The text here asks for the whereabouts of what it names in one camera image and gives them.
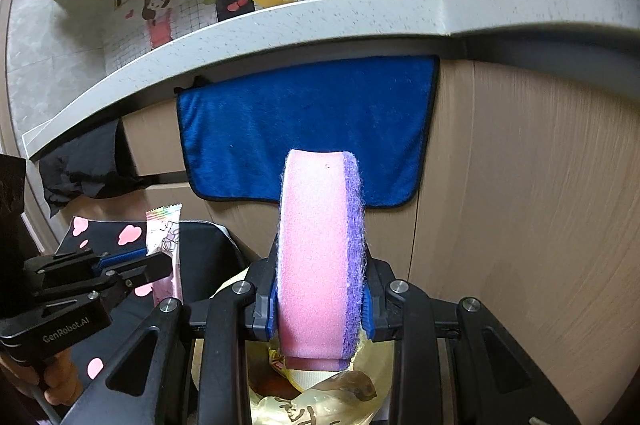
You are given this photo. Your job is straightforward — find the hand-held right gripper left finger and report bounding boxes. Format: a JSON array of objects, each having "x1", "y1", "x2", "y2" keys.
[{"x1": 75, "y1": 236, "x2": 281, "y2": 425}]

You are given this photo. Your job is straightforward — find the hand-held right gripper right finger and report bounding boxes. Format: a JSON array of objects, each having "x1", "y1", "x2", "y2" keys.
[{"x1": 360, "y1": 242, "x2": 583, "y2": 425}]

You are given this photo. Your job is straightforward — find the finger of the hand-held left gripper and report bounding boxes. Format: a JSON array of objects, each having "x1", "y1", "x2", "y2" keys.
[
  {"x1": 92, "y1": 246, "x2": 151, "y2": 273},
  {"x1": 107, "y1": 252, "x2": 173, "y2": 295}
]

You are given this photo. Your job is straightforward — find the pink snack wrapper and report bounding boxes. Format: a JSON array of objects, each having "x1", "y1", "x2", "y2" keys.
[{"x1": 145, "y1": 203, "x2": 183, "y2": 306}]

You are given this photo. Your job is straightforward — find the black trash bin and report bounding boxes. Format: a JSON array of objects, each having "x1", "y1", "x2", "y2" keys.
[{"x1": 175, "y1": 219, "x2": 251, "y2": 306}]

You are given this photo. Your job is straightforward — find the pink and purple sponge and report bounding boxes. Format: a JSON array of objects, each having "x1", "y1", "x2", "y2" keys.
[{"x1": 276, "y1": 149, "x2": 368, "y2": 371}]

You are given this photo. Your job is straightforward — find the person's left hand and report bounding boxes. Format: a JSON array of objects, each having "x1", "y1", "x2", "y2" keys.
[{"x1": 0, "y1": 347, "x2": 83, "y2": 406}]

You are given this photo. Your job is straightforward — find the black mat with pink print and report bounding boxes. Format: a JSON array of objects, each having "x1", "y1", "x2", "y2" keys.
[{"x1": 52, "y1": 215, "x2": 161, "y2": 406}]

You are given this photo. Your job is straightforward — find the black cloth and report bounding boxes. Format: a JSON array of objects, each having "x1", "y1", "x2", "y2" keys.
[{"x1": 39, "y1": 120, "x2": 143, "y2": 206}]

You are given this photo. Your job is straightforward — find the blue towel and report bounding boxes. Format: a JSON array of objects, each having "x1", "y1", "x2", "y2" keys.
[{"x1": 176, "y1": 55, "x2": 441, "y2": 209}]

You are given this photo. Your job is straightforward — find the grey speckled counter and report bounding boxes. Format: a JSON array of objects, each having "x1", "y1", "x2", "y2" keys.
[{"x1": 22, "y1": 0, "x2": 640, "y2": 162}]

